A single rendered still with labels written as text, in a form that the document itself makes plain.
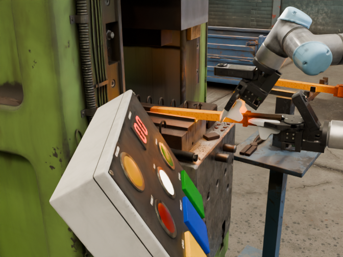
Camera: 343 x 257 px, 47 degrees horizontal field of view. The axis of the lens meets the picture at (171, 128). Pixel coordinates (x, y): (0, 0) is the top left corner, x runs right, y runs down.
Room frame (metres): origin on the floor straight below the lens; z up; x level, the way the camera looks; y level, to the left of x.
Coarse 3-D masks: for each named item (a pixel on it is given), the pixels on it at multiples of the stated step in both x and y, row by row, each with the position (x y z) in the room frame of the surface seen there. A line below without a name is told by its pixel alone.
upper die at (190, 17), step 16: (128, 0) 1.08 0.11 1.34; (144, 0) 1.06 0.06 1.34; (160, 0) 1.04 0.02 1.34; (176, 0) 1.02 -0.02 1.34; (192, 0) 1.09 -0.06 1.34; (208, 0) 1.20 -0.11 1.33; (128, 16) 1.08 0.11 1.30; (144, 16) 1.06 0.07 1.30; (160, 16) 1.04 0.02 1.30; (176, 16) 1.02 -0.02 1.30; (192, 16) 1.09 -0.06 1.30
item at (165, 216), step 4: (160, 204) 0.47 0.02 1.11; (160, 208) 0.47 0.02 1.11; (164, 208) 0.48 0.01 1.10; (160, 212) 0.46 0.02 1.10; (164, 212) 0.47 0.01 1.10; (168, 212) 0.49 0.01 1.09; (164, 216) 0.46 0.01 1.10; (168, 216) 0.47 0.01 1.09; (164, 220) 0.45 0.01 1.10; (168, 220) 0.46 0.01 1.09; (172, 220) 0.48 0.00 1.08; (164, 224) 0.44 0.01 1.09; (168, 224) 0.45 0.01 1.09; (172, 224) 0.46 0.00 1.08; (168, 228) 0.45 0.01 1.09; (172, 228) 0.46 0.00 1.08; (172, 232) 0.45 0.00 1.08
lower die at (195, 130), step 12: (156, 120) 1.12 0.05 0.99; (168, 120) 1.12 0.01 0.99; (180, 120) 1.12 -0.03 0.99; (192, 120) 1.11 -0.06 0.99; (204, 120) 1.18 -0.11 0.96; (168, 132) 1.05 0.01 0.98; (180, 132) 1.05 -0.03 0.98; (192, 132) 1.09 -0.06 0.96; (204, 132) 1.19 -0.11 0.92; (168, 144) 1.03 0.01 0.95; (180, 144) 1.02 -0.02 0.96
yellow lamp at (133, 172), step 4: (124, 160) 0.46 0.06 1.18; (128, 160) 0.47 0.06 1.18; (128, 164) 0.46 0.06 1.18; (132, 164) 0.47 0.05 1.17; (128, 168) 0.45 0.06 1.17; (132, 168) 0.46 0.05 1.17; (136, 168) 0.48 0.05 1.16; (128, 172) 0.45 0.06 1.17; (132, 172) 0.45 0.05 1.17; (136, 172) 0.47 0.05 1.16; (132, 176) 0.45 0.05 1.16; (136, 176) 0.46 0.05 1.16; (140, 176) 0.47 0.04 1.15; (136, 180) 0.45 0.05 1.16; (140, 180) 0.46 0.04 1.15; (136, 184) 0.45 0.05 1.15; (140, 184) 0.46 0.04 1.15
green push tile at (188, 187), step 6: (186, 174) 0.69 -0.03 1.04; (186, 180) 0.67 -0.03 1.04; (186, 186) 0.64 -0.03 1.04; (192, 186) 0.68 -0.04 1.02; (186, 192) 0.63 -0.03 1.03; (192, 192) 0.65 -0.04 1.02; (198, 192) 0.69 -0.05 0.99; (192, 198) 0.63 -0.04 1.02; (198, 198) 0.66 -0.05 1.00; (192, 204) 0.63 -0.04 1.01; (198, 204) 0.64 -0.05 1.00; (198, 210) 0.63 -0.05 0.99; (204, 216) 0.63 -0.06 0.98
